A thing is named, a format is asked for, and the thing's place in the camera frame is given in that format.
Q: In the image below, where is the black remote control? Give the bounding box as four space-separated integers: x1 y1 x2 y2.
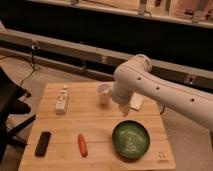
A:
35 132 51 157

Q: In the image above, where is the white eraser block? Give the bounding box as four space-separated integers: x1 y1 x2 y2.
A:
130 93 144 111

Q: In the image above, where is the black cable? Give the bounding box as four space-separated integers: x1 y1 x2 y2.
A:
0 40 42 88

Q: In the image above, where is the black chair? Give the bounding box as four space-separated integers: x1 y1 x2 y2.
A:
0 67 35 162

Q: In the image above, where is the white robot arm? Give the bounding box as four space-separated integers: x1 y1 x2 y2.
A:
110 54 213 132

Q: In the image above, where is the white glue bottle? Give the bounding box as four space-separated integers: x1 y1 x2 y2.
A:
55 85 69 115

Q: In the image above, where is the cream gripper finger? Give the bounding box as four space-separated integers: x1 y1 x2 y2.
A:
119 104 130 117

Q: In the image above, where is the green ceramic bowl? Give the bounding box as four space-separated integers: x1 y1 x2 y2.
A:
112 120 150 160

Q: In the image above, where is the orange carrot toy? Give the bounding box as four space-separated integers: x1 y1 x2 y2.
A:
78 134 88 157

